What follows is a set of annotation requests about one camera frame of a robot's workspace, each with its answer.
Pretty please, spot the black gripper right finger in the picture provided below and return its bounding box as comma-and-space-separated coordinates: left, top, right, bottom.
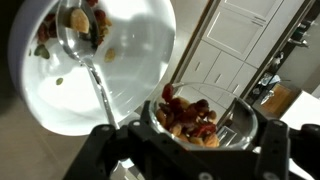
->
226, 99, 320, 180

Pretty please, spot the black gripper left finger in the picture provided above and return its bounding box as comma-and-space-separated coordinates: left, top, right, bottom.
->
63, 99, 214, 180

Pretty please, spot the white bowl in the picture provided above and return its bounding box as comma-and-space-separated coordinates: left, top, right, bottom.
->
8, 0, 176, 136

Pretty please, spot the mixed nuts and fruit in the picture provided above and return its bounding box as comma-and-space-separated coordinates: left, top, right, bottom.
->
155, 83, 220, 148

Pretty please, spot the metal spoon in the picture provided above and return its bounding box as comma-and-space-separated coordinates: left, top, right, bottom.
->
56, 0, 119, 129

